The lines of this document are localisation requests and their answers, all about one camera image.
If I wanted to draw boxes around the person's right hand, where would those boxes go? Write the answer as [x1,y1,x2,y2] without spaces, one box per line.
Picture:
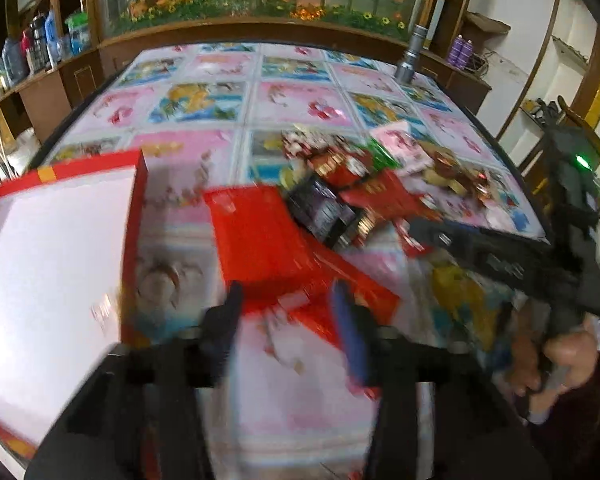
[508,326,598,422]

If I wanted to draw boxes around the red white-pattern snack packet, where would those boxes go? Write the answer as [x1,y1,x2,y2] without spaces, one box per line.
[282,128,374,190]

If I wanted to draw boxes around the large red cake packet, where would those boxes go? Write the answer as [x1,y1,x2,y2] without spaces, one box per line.
[204,185,400,347]

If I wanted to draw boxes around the bottles on wooden counter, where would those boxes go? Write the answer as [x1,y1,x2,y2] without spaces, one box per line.
[0,10,92,94]

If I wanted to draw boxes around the green snack packet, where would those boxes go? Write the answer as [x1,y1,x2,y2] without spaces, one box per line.
[366,138,401,171]

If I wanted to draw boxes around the black snack packet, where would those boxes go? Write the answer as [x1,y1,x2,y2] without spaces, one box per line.
[285,174,363,250]

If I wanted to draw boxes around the metal flashlight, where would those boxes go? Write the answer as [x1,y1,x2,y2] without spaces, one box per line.
[394,25,428,84]

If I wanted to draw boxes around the red gift box white interior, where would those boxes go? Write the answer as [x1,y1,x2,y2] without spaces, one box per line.
[0,151,147,458]

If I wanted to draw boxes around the purple bottles on shelf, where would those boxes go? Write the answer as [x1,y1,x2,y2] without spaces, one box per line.
[448,35,474,70]

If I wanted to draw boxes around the pink snack packet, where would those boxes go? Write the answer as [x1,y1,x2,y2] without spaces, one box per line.
[370,120,434,176]

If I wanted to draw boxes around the floral plastic tablecloth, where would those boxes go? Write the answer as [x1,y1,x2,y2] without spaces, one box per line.
[26,42,550,479]

